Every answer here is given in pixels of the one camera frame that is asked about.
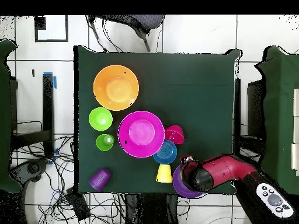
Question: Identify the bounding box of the small blue bowl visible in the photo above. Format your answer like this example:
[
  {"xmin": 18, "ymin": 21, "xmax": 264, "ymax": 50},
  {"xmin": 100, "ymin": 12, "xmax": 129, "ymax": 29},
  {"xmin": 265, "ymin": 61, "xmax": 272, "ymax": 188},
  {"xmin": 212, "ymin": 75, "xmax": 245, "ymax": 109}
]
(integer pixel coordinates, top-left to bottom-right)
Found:
[{"xmin": 152, "ymin": 139, "xmax": 179, "ymax": 165}]

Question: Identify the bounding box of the yellow cup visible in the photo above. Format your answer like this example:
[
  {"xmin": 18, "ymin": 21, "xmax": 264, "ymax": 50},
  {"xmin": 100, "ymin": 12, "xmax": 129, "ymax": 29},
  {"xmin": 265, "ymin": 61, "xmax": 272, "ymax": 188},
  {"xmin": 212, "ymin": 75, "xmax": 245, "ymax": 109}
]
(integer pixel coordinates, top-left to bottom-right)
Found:
[{"xmin": 155, "ymin": 163, "xmax": 173, "ymax": 183}]

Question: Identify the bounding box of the purple bowl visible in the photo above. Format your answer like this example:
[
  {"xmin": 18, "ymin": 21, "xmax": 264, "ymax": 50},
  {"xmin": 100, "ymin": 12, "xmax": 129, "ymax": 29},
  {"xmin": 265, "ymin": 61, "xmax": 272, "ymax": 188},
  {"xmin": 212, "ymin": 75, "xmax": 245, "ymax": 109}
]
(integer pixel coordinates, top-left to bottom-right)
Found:
[{"xmin": 172, "ymin": 164, "xmax": 206, "ymax": 200}]

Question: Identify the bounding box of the small red bowl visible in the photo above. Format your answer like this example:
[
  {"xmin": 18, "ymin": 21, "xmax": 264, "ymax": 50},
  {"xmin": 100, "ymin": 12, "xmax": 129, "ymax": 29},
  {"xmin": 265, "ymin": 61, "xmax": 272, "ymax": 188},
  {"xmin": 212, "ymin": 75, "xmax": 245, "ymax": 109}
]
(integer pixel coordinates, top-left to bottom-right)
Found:
[{"xmin": 164, "ymin": 124, "xmax": 186, "ymax": 145}]

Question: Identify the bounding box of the large pink bowl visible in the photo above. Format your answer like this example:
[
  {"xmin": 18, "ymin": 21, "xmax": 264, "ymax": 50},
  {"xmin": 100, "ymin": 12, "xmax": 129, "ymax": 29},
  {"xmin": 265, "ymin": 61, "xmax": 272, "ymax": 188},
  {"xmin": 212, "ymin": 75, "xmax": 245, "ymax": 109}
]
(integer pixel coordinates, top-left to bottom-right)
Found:
[{"xmin": 117, "ymin": 110, "xmax": 166, "ymax": 159}]

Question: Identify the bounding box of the dark green tablecloth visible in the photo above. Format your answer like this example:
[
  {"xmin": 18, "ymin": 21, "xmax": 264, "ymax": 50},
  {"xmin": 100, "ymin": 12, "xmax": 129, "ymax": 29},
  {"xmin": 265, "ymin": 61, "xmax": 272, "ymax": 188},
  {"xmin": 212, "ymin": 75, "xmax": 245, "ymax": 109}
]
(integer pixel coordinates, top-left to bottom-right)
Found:
[{"xmin": 72, "ymin": 44, "xmax": 242, "ymax": 196}]

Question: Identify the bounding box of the green cup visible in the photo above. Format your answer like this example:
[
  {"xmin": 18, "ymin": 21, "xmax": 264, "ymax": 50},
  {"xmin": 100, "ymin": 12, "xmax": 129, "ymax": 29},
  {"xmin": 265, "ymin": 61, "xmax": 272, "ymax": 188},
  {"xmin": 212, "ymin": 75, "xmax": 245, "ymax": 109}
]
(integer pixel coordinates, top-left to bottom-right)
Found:
[{"xmin": 96, "ymin": 133, "xmax": 116, "ymax": 152}]

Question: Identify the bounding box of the purple cup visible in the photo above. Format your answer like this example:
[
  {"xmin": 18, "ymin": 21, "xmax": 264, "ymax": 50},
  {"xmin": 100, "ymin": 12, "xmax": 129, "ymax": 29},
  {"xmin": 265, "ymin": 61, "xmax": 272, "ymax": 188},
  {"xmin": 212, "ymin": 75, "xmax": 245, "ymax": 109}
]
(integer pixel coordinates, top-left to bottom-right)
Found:
[{"xmin": 88, "ymin": 167, "xmax": 112, "ymax": 192}]

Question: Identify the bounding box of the small green bowl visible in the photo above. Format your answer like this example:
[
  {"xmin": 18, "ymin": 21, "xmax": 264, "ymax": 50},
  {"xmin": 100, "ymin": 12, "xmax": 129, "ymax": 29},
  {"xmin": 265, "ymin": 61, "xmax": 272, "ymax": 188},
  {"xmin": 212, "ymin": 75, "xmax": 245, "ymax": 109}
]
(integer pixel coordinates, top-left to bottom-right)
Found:
[{"xmin": 88, "ymin": 106, "xmax": 114, "ymax": 132}]

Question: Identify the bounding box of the large orange bowl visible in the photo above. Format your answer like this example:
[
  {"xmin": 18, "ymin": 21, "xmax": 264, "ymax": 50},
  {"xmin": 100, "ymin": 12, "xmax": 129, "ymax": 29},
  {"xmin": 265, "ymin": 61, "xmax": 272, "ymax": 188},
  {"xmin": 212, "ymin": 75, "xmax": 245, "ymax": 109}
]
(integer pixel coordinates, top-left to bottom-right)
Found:
[{"xmin": 93, "ymin": 64, "xmax": 140, "ymax": 112}]

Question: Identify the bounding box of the green-clothed side table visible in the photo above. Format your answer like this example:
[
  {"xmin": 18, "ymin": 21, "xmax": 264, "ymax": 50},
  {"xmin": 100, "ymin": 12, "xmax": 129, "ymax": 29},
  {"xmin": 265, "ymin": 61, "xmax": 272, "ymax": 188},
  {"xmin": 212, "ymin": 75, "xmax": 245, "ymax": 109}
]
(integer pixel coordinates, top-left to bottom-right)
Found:
[
  {"xmin": 254, "ymin": 45, "xmax": 299, "ymax": 195},
  {"xmin": 0, "ymin": 38, "xmax": 22, "ymax": 194}
]

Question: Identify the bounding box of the black power strip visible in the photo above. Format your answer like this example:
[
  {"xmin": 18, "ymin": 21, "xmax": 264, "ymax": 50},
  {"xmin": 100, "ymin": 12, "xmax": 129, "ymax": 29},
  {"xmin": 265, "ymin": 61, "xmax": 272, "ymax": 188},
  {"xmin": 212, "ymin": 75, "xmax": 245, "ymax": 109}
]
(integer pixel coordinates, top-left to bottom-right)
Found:
[{"xmin": 65, "ymin": 187, "xmax": 91, "ymax": 222}]

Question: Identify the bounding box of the grey office chair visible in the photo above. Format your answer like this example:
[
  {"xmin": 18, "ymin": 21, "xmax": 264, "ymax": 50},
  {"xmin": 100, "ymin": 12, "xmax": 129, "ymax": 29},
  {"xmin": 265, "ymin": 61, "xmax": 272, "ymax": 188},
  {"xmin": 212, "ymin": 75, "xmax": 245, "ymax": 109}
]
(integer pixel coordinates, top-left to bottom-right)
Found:
[{"xmin": 86, "ymin": 15, "xmax": 166, "ymax": 53}]

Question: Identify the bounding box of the black metal stand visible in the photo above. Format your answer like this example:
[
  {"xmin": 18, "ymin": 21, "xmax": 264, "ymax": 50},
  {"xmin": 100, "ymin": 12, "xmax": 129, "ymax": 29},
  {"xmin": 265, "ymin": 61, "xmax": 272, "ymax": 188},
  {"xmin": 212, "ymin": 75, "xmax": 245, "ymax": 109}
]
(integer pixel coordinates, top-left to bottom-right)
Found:
[{"xmin": 10, "ymin": 73, "xmax": 55, "ymax": 158}]

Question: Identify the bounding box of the blue tape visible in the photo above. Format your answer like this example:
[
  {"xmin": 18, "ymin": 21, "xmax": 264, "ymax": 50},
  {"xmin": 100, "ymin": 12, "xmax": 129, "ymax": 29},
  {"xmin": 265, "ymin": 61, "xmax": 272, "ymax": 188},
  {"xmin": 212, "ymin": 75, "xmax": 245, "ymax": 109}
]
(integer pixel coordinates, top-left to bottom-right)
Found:
[{"xmin": 43, "ymin": 72, "xmax": 57, "ymax": 90}]

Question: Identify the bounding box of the black caster leg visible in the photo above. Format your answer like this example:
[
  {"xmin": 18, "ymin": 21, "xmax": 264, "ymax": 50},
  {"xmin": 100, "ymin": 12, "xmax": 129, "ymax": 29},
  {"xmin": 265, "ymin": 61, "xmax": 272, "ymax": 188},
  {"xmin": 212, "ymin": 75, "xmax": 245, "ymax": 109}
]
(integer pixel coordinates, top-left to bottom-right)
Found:
[{"xmin": 9, "ymin": 157, "xmax": 49, "ymax": 183}]

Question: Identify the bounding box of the black square frame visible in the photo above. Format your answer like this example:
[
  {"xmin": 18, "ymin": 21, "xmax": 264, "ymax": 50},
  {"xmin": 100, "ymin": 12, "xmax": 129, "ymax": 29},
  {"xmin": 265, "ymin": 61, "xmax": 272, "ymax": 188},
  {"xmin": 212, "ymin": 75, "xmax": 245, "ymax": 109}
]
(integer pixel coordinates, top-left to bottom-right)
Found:
[{"xmin": 34, "ymin": 15, "xmax": 69, "ymax": 43}]

